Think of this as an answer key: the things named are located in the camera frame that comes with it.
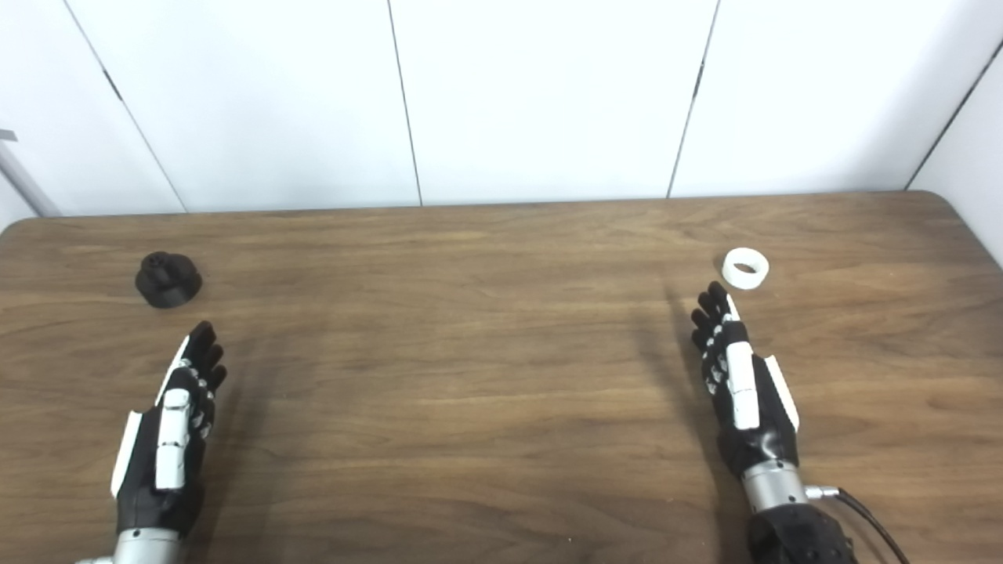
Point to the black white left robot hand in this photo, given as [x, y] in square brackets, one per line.
[174, 439]

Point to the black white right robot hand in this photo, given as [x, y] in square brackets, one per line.
[743, 392]

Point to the round black plastic part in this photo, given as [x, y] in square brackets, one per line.
[167, 280]

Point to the grey wall corner post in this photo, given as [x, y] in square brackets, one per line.
[23, 182]

